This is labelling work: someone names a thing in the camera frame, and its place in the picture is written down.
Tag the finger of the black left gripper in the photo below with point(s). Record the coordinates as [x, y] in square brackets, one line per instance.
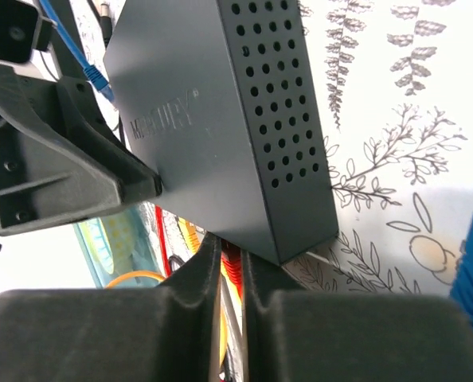
[60, 163]

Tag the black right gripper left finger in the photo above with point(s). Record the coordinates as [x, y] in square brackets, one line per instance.
[170, 332]

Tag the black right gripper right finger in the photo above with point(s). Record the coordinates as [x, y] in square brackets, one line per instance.
[293, 334]

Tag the dark grey network switch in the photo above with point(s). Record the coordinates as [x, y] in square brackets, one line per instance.
[217, 97]

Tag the teal transparent plastic tray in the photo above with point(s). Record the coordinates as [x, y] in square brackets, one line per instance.
[143, 256]

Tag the daisy patterned glass bowl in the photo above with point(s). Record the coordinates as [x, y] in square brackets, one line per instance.
[111, 240]

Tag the floral patterned tablecloth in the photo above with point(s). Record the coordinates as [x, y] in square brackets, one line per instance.
[393, 84]

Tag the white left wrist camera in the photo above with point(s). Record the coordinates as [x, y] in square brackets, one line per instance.
[19, 25]

